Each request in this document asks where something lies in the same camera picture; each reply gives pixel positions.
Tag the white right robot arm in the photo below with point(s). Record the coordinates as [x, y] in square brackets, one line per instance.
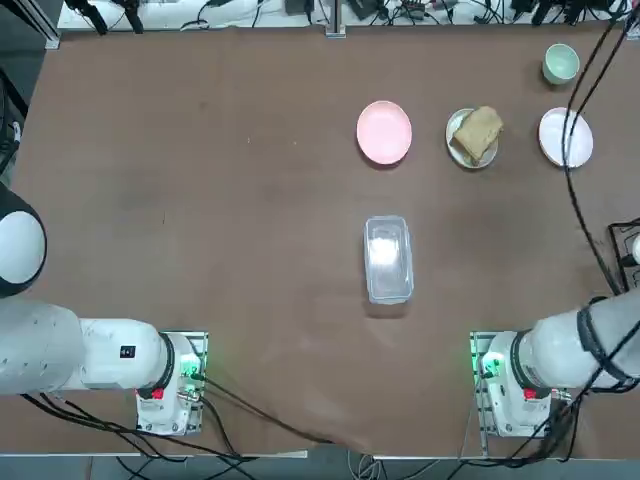
[550, 350]

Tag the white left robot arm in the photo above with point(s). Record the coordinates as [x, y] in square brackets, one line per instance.
[115, 350]

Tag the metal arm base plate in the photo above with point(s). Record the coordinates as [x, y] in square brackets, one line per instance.
[200, 340]
[477, 425]

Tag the aluminium frame post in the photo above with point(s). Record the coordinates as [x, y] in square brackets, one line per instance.
[336, 20]

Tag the black tripod leg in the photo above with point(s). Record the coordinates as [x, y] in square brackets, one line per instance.
[95, 17]
[132, 17]

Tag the pale green bowl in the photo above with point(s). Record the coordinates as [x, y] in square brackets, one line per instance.
[561, 62]

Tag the clear plastic lidded box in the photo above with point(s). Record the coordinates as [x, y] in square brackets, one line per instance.
[389, 260]

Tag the white round plate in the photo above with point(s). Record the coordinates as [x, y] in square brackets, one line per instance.
[455, 122]

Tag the brown bread slice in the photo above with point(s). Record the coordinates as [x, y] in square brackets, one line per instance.
[475, 161]
[480, 130]

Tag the white cup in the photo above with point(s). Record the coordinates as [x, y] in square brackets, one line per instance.
[636, 250]

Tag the pink round plate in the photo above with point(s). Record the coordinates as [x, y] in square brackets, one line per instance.
[552, 135]
[384, 131]

